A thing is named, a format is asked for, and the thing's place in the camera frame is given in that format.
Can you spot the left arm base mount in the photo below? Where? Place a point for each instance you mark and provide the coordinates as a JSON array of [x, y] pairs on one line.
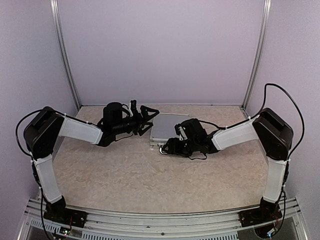
[[70, 217]]

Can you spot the front aluminium rail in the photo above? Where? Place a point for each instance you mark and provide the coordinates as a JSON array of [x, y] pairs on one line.
[[113, 225]]

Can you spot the aluminium frame post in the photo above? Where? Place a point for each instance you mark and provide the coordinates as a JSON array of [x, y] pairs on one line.
[[54, 6], [258, 53]]

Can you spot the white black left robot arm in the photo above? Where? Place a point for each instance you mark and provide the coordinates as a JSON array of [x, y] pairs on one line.
[[48, 125]]

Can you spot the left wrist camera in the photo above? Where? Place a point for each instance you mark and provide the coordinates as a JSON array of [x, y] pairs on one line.
[[133, 108]]

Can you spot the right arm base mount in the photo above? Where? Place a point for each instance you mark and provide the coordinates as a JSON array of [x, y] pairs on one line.
[[250, 217]]

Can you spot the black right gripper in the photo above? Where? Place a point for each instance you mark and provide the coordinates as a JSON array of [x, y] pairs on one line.
[[173, 147]]

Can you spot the right aluminium frame post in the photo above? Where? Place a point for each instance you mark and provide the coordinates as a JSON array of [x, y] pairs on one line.
[[258, 53]]

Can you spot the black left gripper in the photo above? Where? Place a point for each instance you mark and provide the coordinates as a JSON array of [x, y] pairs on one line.
[[141, 122]]

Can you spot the aluminium poker set case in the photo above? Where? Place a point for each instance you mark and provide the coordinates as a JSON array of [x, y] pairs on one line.
[[164, 128]]

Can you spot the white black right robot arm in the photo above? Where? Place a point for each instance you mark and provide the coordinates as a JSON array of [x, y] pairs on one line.
[[273, 133]]

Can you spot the left aluminium frame post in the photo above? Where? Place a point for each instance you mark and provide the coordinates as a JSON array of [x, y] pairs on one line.
[[54, 6]]

